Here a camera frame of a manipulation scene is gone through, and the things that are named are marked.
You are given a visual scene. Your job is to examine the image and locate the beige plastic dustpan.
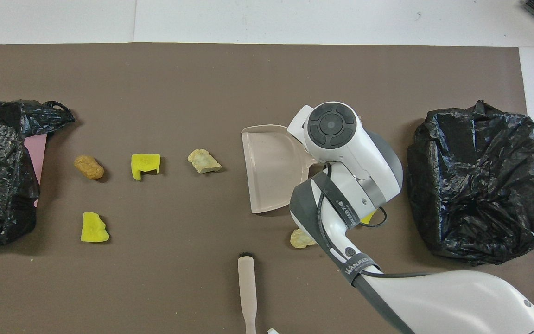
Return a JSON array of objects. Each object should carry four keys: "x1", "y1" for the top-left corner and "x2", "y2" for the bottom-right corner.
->
[{"x1": 241, "y1": 124, "x2": 318, "y2": 214}]

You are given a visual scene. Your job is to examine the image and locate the orange tinted beige sponge piece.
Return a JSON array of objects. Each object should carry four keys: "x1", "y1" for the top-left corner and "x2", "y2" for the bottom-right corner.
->
[{"x1": 187, "y1": 148, "x2": 223, "y2": 174}]

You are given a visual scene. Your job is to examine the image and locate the small beige sponge piece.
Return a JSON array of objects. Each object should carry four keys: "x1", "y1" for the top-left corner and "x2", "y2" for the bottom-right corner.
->
[{"x1": 290, "y1": 228, "x2": 318, "y2": 249}]

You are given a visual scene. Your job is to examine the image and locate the beige brush with black bristles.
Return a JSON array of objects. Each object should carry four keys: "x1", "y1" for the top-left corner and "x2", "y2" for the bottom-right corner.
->
[{"x1": 237, "y1": 253, "x2": 258, "y2": 334}]

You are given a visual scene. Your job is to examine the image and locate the notched yellow sponge piece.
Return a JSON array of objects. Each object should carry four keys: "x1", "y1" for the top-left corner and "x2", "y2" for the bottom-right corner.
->
[{"x1": 131, "y1": 154, "x2": 161, "y2": 181}]

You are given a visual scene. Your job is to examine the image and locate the brown sponge lump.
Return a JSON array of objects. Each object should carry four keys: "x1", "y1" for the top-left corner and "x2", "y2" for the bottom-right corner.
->
[{"x1": 73, "y1": 155, "x2": 105, "y2": 180}]

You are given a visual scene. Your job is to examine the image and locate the yellow sponge chunk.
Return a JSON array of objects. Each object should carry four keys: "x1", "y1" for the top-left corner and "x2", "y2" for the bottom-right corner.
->
[{"x1": 80, "y1": 212, "x2": 110, "y2": 243}]

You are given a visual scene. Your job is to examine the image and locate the black bag lined bin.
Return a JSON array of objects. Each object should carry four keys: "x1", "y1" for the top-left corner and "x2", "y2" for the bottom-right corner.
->
[{"x1": 407, "y1": 100, "x2": 534, "y2": 266}]

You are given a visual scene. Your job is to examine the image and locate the pink plastic bin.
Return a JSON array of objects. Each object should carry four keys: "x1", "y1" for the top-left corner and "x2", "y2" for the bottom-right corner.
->
[{"x1": 25, "y1": 135, "x2": 48, "y2": 208}]

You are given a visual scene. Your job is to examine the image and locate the brown table mat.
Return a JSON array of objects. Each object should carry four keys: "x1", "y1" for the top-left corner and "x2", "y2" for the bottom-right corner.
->
[{"x1": 0, "y1": 43, "x2": 534, "y2": 334}]

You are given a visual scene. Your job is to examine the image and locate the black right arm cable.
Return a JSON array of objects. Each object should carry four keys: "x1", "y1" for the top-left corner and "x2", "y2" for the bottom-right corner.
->
[{"x1": 316, "y1": 172, "x2": 434, "y2": 279}]

